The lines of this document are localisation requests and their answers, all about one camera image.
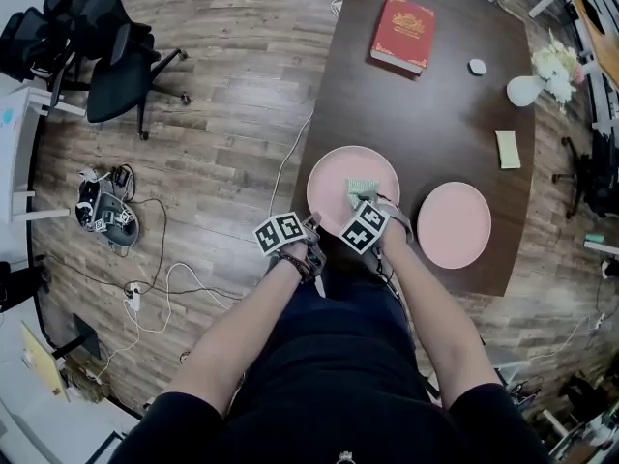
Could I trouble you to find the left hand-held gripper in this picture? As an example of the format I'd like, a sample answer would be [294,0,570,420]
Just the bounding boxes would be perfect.
[253,212,328,299]

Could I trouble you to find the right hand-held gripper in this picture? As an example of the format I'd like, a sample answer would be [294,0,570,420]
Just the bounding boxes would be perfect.
[339,189,413,255]

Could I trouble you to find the red hardcover book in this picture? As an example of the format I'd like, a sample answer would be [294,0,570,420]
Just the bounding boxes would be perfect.
[369,0,436,76]

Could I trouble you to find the black laptop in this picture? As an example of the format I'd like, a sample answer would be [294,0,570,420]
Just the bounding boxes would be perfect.
[577,0,605,36]

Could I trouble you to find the person's black clothing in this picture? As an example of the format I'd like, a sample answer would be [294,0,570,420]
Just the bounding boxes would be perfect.
[110,268,552,464]

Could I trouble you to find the white power strip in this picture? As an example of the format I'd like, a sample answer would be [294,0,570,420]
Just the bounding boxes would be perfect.
[124,281,143,316]

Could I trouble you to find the grey domed backpack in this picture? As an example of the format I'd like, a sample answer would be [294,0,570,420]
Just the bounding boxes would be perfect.
[75,166,141,248]

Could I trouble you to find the wooden desk white legs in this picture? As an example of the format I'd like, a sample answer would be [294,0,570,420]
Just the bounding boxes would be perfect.
[529,0,619,91]

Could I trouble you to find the white ceramic vase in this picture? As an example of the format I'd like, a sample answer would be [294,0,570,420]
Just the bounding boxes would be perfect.
[506,74,545,107]

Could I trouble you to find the person's left forearm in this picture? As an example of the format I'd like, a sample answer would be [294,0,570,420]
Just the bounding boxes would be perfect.
[166,253,310,418]

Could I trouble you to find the white vase with flowers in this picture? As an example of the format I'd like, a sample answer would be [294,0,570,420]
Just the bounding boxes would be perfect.
[530,39,584,115]

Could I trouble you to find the pink plate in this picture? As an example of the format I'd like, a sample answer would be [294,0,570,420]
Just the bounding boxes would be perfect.
[416,181,493,270]
[306,145,401,239]

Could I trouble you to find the yellow board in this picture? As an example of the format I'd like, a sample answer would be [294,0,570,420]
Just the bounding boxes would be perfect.
[19,321,69,403]

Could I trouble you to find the person's right forearm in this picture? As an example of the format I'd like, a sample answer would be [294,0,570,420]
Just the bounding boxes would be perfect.
[379,239,504,408]

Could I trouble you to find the green patterned sponge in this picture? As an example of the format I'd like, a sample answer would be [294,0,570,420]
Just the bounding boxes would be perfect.
[343,176,379,210]

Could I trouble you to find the yellow green sponge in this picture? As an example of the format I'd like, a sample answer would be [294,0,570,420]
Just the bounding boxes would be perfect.
[494,130,522,170]

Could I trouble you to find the black bracelet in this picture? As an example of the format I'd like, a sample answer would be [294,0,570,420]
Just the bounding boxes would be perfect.
[278,253,310,282]

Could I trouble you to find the black office chair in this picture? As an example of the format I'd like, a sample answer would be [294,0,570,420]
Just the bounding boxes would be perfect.
[0,7,49,84]
[41,0,191,142]
[552,135,619,219]

